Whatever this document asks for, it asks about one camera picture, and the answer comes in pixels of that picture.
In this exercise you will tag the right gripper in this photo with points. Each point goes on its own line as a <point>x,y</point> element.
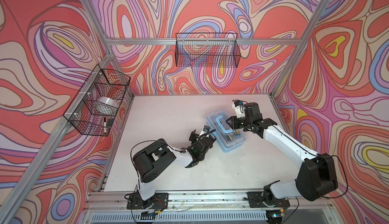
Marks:
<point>233,120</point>

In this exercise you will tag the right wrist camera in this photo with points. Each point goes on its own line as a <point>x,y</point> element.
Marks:
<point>238,106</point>

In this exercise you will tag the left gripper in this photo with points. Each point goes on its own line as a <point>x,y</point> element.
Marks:
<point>194,138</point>

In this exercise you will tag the wire basket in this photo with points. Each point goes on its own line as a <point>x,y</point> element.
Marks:
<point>207,50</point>
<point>85,113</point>

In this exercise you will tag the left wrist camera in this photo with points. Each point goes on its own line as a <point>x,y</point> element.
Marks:
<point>205,129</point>

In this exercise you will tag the blue plastic tool box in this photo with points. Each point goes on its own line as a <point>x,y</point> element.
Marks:
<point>228,138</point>

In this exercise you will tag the left wire basket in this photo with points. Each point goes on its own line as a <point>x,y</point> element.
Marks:
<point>85,113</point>

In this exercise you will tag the silver tape roll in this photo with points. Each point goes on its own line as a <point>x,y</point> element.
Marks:
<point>108,101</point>

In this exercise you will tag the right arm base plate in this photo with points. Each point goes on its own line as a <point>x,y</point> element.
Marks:
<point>265,200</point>

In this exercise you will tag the aluminium front rail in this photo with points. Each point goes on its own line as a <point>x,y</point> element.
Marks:
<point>211,207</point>

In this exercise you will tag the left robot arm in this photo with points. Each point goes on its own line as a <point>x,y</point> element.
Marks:
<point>151,161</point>

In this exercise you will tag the back wire basket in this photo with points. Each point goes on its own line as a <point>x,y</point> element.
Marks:
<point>207,50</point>

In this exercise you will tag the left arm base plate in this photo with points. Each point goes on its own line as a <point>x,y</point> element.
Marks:
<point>158,201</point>

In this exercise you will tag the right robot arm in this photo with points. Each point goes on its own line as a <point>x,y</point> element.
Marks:
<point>317,176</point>

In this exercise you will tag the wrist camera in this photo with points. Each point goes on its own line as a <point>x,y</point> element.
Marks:
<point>205,129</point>
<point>238,106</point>

